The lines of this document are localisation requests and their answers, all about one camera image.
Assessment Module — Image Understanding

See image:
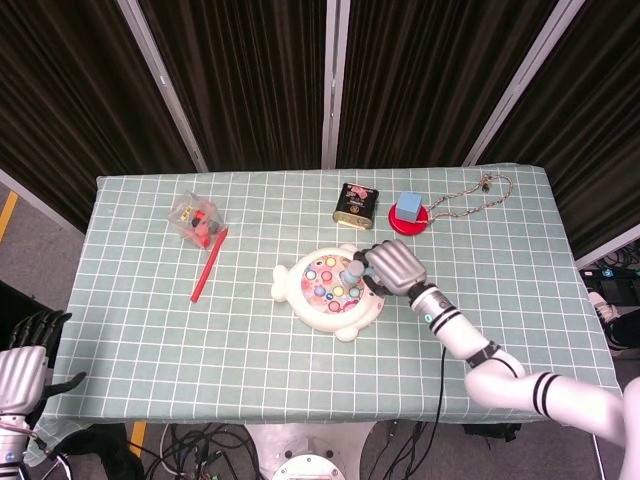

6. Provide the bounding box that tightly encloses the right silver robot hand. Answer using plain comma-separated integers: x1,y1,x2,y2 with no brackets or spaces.
353,239,431,298

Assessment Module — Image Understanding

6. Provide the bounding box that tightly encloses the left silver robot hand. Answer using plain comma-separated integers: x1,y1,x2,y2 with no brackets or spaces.
0,309,87,419

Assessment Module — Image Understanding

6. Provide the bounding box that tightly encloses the light blue toy hammer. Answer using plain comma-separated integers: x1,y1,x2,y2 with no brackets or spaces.
339,258,374,290

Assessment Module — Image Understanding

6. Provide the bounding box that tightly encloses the silver white robot base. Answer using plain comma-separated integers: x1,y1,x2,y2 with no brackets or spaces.
244,423,381,480

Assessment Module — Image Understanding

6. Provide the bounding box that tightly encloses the red round disc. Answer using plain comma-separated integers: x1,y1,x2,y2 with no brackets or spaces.
388,202,431,237

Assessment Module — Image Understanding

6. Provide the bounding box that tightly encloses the blue cube block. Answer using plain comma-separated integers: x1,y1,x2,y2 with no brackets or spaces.
396,191,422,223

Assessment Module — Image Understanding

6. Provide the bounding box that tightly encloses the black gold tin can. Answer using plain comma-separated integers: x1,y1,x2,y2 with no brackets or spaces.
331,182,380,231

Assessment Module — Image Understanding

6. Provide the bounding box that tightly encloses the white fish-shaped toy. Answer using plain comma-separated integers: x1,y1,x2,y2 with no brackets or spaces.
272,243,386,343

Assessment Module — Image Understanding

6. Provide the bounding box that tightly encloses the green white checked tablecloth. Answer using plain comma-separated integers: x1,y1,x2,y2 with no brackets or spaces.
24,162,624,469

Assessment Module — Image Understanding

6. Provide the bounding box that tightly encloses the red stick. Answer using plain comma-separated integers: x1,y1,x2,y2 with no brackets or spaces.
190,227,230,304

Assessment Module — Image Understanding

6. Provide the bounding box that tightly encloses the dark pleated curtain panel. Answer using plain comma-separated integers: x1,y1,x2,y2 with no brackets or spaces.
137,0,331,174
479,0,640,261
0,0,199,234
337,0,571,169

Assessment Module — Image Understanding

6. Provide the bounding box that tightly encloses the black power strip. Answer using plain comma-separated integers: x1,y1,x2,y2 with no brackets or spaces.
579,264,640,297

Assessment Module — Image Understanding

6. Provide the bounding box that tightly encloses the clear bag of items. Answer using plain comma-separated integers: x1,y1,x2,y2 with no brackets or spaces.
169,191,225,250

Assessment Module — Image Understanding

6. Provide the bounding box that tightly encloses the braided rope loop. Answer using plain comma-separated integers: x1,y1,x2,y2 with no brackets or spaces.
424,172,514,220

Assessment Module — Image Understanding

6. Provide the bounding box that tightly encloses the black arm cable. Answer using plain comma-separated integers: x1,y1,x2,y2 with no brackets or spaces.
432,344,448,432

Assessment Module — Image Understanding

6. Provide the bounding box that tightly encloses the black floor cable bundle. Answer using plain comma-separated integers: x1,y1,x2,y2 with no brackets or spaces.
124,422,261,480

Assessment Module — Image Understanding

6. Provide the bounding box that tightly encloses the white screen frame post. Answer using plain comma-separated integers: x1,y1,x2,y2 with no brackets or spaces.
462,0,587,167
117,0,210,174
574,233,640,267
319,0,351,170

